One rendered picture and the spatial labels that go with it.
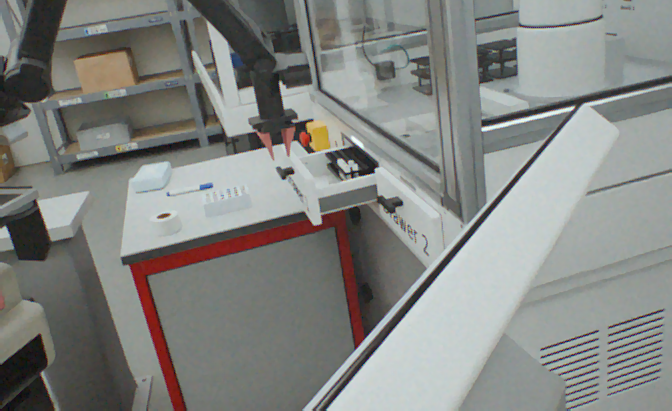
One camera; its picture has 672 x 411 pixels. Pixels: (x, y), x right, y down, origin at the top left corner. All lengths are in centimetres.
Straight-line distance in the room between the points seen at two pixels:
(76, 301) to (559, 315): 142
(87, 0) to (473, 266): 536
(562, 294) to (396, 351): 86
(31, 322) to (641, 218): 114
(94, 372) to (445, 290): 189
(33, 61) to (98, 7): 438
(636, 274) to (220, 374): 109
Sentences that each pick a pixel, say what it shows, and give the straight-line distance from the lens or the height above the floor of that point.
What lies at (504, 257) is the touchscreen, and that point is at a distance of 38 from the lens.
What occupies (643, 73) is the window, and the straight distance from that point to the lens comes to 109.
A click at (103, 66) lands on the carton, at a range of 523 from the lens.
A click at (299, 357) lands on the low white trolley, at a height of 32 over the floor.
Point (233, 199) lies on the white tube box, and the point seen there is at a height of 79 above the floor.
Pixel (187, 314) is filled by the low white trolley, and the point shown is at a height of 55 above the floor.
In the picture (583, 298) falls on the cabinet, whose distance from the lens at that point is 117.
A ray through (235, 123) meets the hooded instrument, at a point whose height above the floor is 85.
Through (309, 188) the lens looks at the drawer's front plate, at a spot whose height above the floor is 91.
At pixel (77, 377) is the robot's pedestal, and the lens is 219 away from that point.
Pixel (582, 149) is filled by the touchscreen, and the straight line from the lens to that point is 55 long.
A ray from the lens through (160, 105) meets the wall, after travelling 566.
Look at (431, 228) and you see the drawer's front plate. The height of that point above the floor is 90.
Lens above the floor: 137
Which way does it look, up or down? 21 degrees down
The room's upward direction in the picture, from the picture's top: 9 degrees counter-clockwise
